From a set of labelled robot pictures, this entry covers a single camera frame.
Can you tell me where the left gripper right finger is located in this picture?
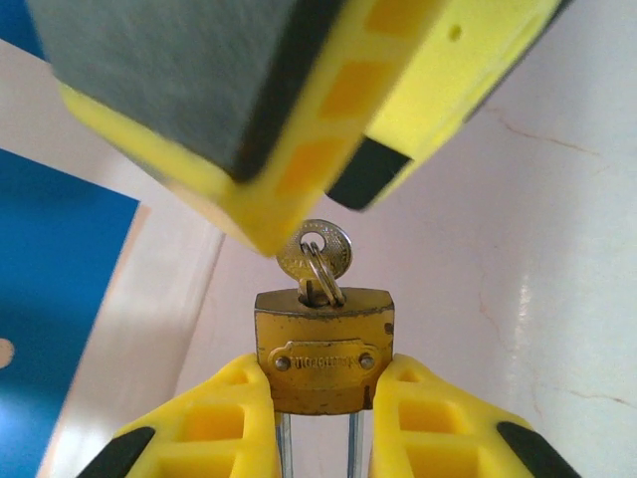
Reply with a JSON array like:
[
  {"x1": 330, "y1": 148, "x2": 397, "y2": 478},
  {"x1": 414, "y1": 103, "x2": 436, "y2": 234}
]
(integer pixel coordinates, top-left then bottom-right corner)
[{"x1": 370, "y1": 354, "x2": 583, "y2": 478}]

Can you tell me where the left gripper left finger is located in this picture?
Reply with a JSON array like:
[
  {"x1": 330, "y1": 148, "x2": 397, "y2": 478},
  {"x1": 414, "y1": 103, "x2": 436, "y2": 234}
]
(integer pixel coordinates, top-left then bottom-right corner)
[{"x1": 84, "y1": 353, "x2": 278, "y2": 478}]

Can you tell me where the brass padlock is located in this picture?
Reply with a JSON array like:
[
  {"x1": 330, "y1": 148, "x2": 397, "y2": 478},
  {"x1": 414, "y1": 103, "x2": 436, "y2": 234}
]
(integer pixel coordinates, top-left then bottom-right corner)
[{"x1": 254, "y1": 286, "x2": 397, "y2": 478}]

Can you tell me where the small silver key ring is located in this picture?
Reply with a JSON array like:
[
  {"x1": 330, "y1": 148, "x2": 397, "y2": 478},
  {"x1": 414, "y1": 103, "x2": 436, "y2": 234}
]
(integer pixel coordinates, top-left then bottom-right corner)
[{"x1": 300, "y1": 241, "x2": 347, "y2": 306}]

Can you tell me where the silver key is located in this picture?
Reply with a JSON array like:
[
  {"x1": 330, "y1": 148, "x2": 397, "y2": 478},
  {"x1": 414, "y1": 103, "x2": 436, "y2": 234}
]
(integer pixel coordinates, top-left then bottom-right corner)
[{"x1": 276, "y1": 218, "x2": 354, "y2": 308}]

